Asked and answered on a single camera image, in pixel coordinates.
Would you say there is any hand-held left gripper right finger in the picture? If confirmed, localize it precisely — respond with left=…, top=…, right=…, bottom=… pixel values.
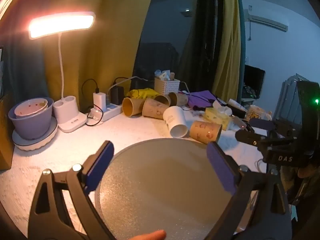
left=204, top=141, right=286, bottom=240

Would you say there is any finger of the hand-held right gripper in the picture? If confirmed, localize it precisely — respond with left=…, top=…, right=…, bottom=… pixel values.
left=235, top=129, right=270, bottom=147
left=249, top=118, right=276, bottom=131

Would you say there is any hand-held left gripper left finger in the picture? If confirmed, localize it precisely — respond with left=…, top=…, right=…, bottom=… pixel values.
left=27, top=141, right=115, bottom=240

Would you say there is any brown printed paper cup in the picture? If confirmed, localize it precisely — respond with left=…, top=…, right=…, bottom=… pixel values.
left=189, top=121, right=223, bottom=144

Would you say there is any white paper cup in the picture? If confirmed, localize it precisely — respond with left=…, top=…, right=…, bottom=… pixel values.
left=162, top=106, right=189, bottom=138

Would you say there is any person's right hand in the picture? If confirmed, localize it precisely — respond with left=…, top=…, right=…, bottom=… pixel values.
left=297, top=164, right=320, bottom=180

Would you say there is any person's left hand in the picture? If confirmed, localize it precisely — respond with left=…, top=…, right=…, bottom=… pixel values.
left=130, top=230, right=167, bottom=240

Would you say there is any grey metal rack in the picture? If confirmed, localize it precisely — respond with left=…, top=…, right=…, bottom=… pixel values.
left=274, top=73, right=304, bottom=126

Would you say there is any yellow tissue pack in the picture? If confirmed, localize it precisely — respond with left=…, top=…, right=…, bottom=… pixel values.
left=202, top=100, right=233, bottom=131

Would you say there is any black monitor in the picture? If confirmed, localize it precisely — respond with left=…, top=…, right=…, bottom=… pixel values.
left=244, top=64, right=266, bottom=99

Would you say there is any white power strip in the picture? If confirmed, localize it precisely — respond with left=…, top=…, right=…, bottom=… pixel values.
left=87, top=102, right=123, bottom=122

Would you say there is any purple cloth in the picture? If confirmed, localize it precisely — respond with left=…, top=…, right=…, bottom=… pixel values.
left=187, top=90, right=227, bottom=109

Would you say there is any round grey tray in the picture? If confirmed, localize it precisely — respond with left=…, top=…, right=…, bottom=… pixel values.
left=94, top=137, right=252, bottom=240

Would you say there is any white charger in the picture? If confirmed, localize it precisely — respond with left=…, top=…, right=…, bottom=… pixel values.
left=93, top=92, right=108, bottom=110

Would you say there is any white round plate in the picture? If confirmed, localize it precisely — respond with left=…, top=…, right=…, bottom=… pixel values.
left=12, top=117, right=58, bottom=151

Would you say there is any black power adapter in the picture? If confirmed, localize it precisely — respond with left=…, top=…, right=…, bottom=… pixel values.
left=111, top=86, right=125, bottom=104

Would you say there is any purple bowl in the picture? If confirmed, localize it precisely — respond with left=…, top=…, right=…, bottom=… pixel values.
left=8, top=97, right=54, bottom=140

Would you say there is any yellow cloth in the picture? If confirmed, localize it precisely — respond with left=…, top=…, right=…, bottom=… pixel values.
left=125, top=88, right=160, bottom=101

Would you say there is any yellow curtain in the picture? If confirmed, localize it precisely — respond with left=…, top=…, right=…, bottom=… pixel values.
left=42, top=0, right=158, bottom=110
left=212, top=0, right=242, bottom=97

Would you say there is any pink bowl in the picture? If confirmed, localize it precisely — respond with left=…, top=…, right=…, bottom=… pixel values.
left=14, top=99, right=48, bottom=119

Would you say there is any white woven basket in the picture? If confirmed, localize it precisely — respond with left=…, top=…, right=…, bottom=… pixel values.
left=154, top=77, right=181, bottom=96

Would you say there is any brown box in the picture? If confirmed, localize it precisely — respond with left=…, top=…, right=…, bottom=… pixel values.
left=0, top=92, right=15, bottom=171

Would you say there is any white air conditioner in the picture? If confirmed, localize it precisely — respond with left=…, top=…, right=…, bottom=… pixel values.
left=246, top=10, right=289, bottom=33

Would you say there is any white desk lamp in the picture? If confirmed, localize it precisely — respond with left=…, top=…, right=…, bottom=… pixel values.
left=28, top=11, right=97, bottom=133

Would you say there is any black cable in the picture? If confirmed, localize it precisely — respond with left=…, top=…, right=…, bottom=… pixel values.
left=81, top=79, right=104, bottom=126

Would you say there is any white cable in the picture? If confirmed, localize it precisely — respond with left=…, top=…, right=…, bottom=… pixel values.
left=107, top=76, right=150, bottom=93

